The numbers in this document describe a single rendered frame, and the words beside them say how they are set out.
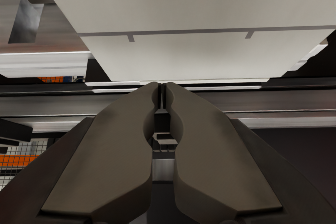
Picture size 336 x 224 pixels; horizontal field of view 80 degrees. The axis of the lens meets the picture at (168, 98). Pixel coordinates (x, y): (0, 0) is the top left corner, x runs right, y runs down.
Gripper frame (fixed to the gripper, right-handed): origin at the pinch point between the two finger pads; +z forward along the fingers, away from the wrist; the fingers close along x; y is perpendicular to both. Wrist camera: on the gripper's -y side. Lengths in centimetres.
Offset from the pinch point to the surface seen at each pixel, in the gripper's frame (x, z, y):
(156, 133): -0.4, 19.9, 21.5
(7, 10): -18.2, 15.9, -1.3
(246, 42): 6.4, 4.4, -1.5
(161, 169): 0.2, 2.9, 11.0
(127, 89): -3.9, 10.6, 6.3
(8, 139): -33.0, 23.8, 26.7
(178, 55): 1.4, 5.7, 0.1
